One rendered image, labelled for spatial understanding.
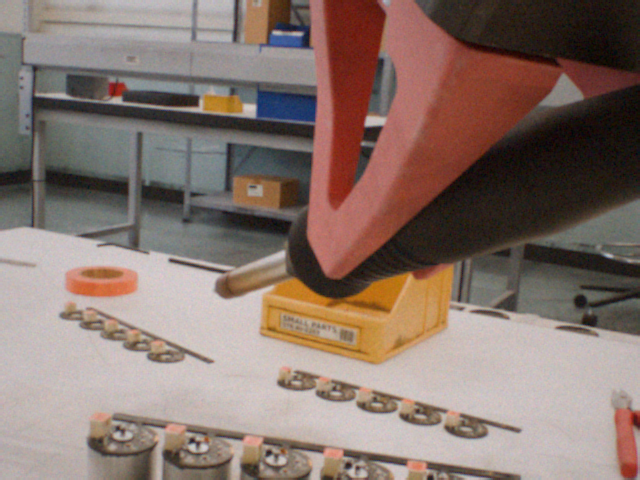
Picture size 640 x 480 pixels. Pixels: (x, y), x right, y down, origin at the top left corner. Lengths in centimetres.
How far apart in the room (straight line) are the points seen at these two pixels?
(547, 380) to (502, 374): 3
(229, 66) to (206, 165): 269
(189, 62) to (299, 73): 42
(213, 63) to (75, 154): 337
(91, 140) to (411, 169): 608
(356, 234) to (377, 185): 2
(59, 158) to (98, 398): 591
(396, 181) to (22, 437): 36
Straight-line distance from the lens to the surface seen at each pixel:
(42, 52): 353
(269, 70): 294
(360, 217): 18
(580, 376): 64
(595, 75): 18
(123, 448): 32
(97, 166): 621
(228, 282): 27
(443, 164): 16
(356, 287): 22
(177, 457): 32
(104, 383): 56
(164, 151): 585
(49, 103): 356
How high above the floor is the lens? 95
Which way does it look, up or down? 12 degrees down
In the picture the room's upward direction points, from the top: 4 degrees clockwise
